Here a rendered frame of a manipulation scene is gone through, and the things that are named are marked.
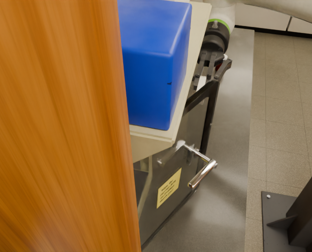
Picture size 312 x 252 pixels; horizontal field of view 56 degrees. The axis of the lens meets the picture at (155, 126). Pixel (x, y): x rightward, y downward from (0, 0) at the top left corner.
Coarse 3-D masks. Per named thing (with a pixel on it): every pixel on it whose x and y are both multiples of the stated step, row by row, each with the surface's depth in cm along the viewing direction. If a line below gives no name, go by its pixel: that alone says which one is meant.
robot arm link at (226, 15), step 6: (228, 6) 85; (234, 6) 86; (210, 12) 86; (216, 12) 86; (222, 12) 85; (228, 12) 86; (234, 12) 88; (210, 18) 86; (216, 18) 85; (222, 18) 86; (228, 18) 87; (234, 18) 90; (228, 24) 86; (234, 24) 91
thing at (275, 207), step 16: (272, 192) 194; (304, 192) 158; (272, 208) 186; (288, 208) 186; (304, 208) 155; (272, 224) 176; (288, 224) 172; (304, 224) 152; (272, 240) 172; (288, 240) 171; (304, 240) 162
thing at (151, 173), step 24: (192, 96) 51; (216, 96) 58; (192, 120) 55; (192, 144) 61; (144, 168) 49; (168, 168) 58; (192, 168) 70; (144, 192) 54; (192, 192) 81; (144, 216) 61; (168, 216) 75; (144, 240) 69
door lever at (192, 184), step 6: (198, 150) 66; (198, 156) 66; (204, 156) 65; (210, 162) 64; (216, 162) 64; (204, 168) 63; (210, 168) 63; (198, 174) 62; (204, 174) 62; (192, 180) 61; (198, 180) 61; (192, 186) 60
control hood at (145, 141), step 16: (192, 16) 46; (208, 16) 47; (192, 32) 43; (192, 48) 40; (192, 64) 37; (176, 112) 31; (144, 128) 30; (176, 128) 30; (144, 144) 30; (160, 144) 29
